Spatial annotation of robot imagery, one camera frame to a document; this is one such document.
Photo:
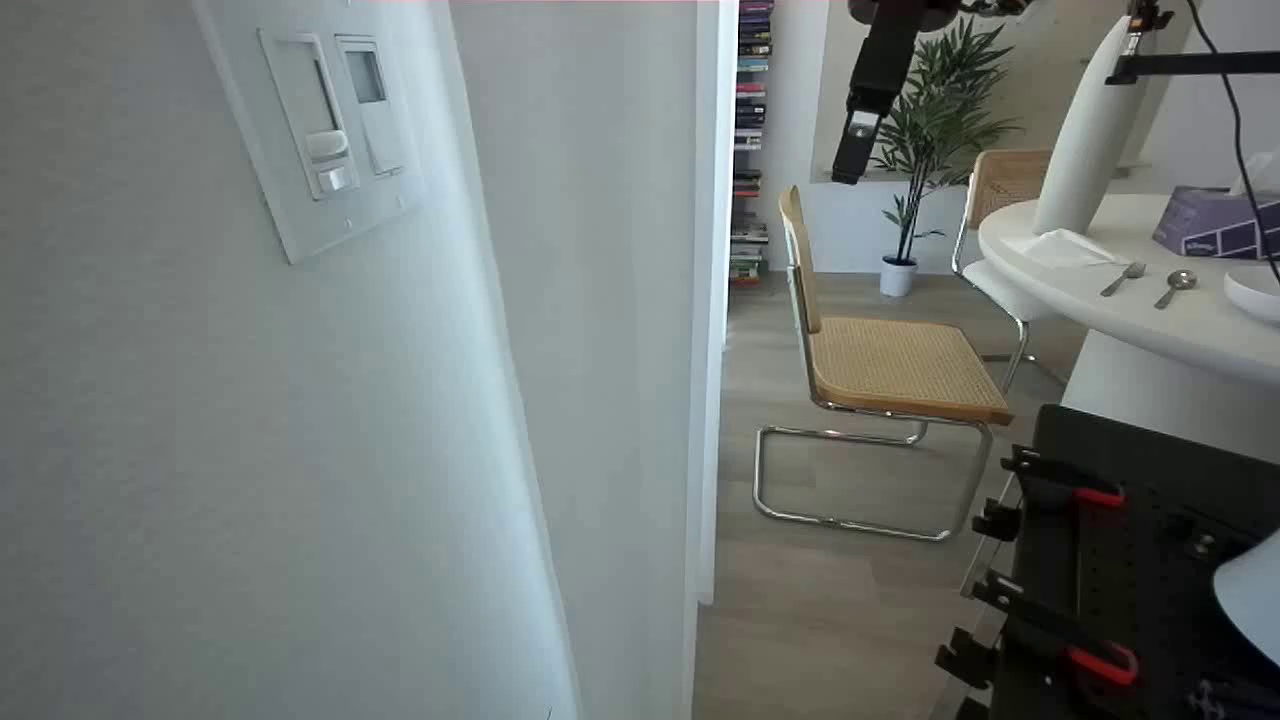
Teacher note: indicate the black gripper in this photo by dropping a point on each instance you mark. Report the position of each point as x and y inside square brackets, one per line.
[880, 64]

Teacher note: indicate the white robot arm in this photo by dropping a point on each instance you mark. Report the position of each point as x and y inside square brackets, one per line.
[1095, 127]

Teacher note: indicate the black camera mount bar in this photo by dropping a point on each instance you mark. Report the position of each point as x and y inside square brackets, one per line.
[1184, 64]

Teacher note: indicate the potted green plant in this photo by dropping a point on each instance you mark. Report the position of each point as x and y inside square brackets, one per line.
[934, 135]

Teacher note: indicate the white round table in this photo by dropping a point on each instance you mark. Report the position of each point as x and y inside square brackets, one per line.
[1198, 369]

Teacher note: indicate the lower red-handled black clamp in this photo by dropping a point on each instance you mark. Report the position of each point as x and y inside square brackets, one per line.
[1040, 634]

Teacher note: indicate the bookshelf with books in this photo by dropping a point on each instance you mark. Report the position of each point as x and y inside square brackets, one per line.
[755, 58]

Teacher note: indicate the silver fork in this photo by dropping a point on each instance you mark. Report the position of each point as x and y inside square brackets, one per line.
[1130, 273]

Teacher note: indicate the wicker chrome cantilever chair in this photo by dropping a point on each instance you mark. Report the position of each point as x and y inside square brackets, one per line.
[890, 369]

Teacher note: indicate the red-handled black clamp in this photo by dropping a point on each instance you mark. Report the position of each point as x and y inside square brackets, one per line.
[1044, 484]
[1040, 634]

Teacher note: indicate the white dimmer light switch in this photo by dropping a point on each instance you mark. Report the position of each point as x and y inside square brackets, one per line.
[309, 111]

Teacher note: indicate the white rocker light switch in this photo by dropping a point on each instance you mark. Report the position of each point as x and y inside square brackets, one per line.
[375, 106]

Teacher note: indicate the white napkin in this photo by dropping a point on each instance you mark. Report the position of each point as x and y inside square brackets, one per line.
[1067, 249]

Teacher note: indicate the silver spoon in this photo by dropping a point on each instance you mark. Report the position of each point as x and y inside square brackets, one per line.
[1177, 282]

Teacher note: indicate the upper red-handled black clamp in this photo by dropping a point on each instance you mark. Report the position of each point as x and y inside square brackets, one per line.
[1044, 484]

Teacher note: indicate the white wall switch plate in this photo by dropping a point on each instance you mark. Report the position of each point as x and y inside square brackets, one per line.
[301, 223]

